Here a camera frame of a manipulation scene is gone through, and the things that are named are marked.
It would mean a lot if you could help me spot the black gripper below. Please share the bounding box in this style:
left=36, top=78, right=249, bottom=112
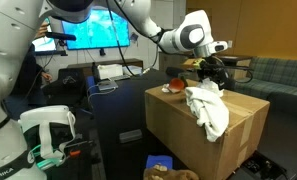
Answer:
left=198, top=61, right=230, bottom=86

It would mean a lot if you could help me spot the red plush with green leaves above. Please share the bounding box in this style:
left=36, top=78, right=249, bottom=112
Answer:
left=161, top=76, right=190, bottom=95

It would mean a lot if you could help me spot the white towel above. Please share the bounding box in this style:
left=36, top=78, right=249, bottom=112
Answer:
left=184, top=85, right=230, bottom=143

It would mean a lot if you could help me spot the blue bean bag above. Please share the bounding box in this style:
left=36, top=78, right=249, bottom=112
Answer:
left=145, top=154, right=174, bottom=170

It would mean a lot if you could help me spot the brown plush toy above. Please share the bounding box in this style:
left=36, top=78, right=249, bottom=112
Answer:
left=142, top=163, right=200, bottom=180

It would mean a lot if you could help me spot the large cardboard box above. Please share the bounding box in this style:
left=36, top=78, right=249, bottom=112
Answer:
left=144, top=79, right=271, bottom=180

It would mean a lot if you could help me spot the green plaid sofa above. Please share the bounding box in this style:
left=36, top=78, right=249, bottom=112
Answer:
left=233, top=56, right=297, bottom=118

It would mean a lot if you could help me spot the black power strip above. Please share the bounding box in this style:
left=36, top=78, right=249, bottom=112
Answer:
left=242, top=155, right=286, bottom=178

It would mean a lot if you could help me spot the silver flat device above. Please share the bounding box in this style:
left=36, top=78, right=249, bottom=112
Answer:
left=97, top=79, right=119, bottom=92

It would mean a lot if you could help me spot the large TV screen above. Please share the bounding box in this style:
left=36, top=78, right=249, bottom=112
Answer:
left=32, top=7, right=131, bottom=53

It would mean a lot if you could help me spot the black office chair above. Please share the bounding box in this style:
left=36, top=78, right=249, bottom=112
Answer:
left=42, top=68, right=90, bottom=108

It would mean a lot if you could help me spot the white VR headset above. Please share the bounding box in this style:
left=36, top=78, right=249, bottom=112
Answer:
left=18, top=105, right=77, bottom=169

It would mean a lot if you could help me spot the seated person in dark clothes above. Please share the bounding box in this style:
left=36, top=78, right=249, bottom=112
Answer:
left=7, top=23, right=54, bottom=113

